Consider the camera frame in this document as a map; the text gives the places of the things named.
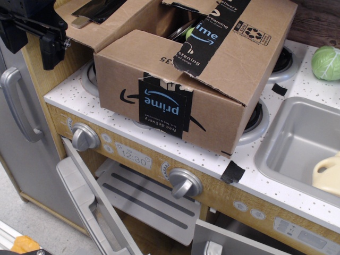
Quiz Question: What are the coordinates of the orange object bottom left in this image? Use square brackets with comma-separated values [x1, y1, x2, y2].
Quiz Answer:
[10, 235, 40, 254]

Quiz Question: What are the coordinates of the metal pot lid in box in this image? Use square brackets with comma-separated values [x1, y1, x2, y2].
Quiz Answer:
[167, 19, 196, 41]

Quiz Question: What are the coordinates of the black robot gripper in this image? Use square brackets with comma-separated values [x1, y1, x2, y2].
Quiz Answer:
[1, 1, 70, 71]

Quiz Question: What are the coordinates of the rear right stove burner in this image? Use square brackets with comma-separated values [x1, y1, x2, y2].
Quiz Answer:
[268, 46, 298, 83]

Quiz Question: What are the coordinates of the left silver stove knob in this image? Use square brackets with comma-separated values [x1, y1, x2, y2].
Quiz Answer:
[72, 122, 100, 151]

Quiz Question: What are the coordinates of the front right stove burner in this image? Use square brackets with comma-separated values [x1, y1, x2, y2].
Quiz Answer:
[237, 99, 270, 146]

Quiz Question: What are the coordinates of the grey dishwasher door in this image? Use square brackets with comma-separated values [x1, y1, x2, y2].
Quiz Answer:
[191, 219, 285, 255]

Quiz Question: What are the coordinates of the grey fridge door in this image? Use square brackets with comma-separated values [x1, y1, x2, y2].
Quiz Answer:
[1, 43, 83, 229]

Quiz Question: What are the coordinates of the white oven rack shelf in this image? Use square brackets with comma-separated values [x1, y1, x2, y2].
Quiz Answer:
[95, 159, 201, 246]

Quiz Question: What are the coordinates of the black tape piece rear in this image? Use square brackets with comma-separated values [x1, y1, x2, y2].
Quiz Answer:
[271, 83, 287, 96]

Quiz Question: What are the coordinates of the cream toy teapot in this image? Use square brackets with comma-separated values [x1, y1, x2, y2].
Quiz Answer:
[312, 152, 339, 197]

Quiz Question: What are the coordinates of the grey fridge door handle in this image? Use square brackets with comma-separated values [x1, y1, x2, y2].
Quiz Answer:
[1, 67, 44, 143]

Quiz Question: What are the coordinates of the grey toy sink basin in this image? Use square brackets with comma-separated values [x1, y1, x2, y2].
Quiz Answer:
[254, 97, 339, 207]

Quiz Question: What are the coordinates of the green ball inside box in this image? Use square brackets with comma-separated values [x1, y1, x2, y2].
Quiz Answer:
[185, 27, 194, 40]

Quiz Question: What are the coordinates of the green toy cabbage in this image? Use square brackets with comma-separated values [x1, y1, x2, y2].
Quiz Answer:
[311, 46, 339, 81]

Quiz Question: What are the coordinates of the silver stove knob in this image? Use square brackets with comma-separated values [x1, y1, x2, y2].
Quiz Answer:
[169, 168, 203, 199]
[72, 122, 100, 151]

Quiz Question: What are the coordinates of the black tape piece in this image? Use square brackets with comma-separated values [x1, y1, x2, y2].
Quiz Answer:
[271, 83, 287, 96]
[220, 161, 245, 184]

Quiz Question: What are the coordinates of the grey open oven door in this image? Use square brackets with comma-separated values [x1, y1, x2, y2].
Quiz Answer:
[56, 137, 142, 254]

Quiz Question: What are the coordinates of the black tape piece front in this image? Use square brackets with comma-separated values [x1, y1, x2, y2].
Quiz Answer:
[220, 161, 245, 184]

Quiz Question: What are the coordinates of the right silver stove knob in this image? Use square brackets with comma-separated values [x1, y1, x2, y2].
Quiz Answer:
[169, 168, 203, 199]

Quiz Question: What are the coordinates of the brown Amazon Prime cardboard box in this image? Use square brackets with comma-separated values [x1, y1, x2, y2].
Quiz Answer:
[66, 1, 298, 157]

